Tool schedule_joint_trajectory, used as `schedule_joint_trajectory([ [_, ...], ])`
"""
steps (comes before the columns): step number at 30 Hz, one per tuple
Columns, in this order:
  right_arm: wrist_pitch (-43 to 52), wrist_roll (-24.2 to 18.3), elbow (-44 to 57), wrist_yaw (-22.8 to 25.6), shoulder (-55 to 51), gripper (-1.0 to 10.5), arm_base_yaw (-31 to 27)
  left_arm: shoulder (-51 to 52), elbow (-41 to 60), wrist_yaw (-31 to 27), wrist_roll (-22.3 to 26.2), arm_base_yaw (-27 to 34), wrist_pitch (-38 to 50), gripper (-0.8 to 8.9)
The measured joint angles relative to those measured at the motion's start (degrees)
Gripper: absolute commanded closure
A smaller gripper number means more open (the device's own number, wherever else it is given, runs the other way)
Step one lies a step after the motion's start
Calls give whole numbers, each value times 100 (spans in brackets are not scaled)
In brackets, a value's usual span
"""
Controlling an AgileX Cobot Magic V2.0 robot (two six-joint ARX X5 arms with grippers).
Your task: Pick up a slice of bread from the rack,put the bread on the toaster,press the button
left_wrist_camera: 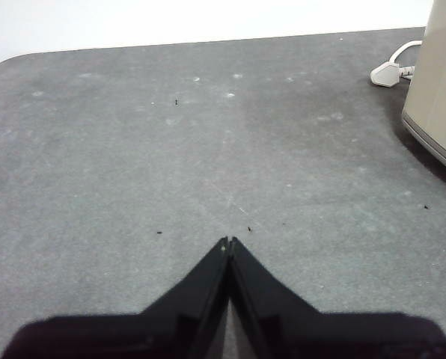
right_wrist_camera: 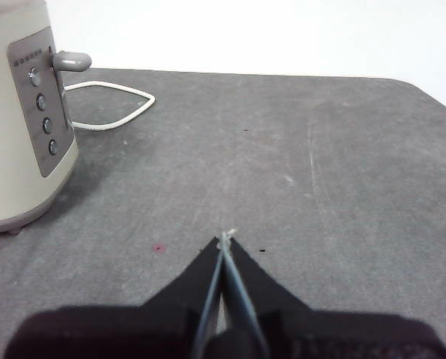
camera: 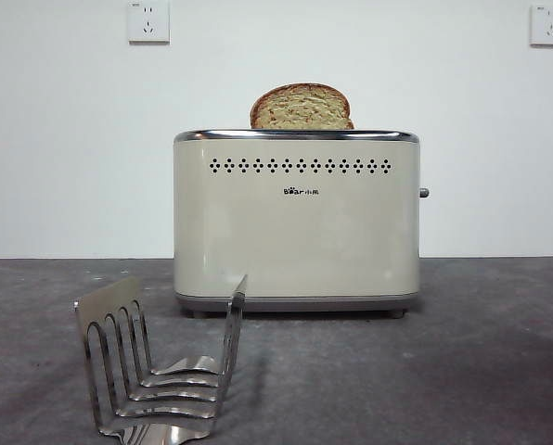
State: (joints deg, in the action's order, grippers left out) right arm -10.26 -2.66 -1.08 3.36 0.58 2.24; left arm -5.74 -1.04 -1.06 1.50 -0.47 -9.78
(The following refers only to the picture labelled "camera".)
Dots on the brown-crusted bread slice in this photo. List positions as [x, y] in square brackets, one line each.
[299, 110]

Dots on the grey toaster lever knob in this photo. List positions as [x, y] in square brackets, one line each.
[424, 193]

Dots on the cream steel two-slot toaster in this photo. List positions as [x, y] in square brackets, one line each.
[304, 241]

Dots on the stainless steel toast rack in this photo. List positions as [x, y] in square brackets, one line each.
[94, 307]

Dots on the white wall socket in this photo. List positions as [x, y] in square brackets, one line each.
[149, 23]
[549, 26]

